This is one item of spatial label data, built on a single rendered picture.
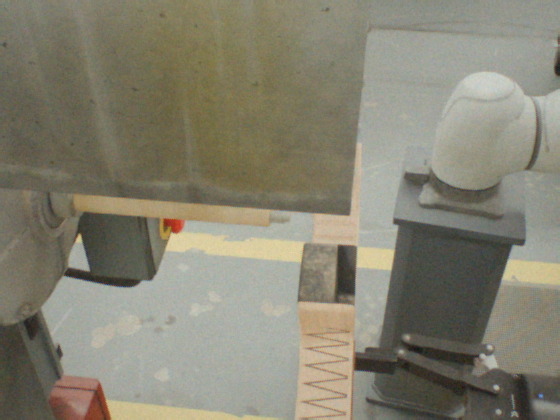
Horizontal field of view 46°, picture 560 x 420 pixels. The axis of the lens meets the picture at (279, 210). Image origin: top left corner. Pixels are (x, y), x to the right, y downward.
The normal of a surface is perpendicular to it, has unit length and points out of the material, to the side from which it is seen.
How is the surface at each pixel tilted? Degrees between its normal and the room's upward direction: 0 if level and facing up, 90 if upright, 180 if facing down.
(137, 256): 90
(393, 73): 0
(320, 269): 11
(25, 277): 94
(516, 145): 80
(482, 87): 6
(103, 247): 90
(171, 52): 90
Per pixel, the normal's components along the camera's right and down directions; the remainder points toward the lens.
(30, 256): 0.97, 0.21
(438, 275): -0.25, 0.64
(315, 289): -0.07, -0.56
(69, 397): 0.00, -0.76
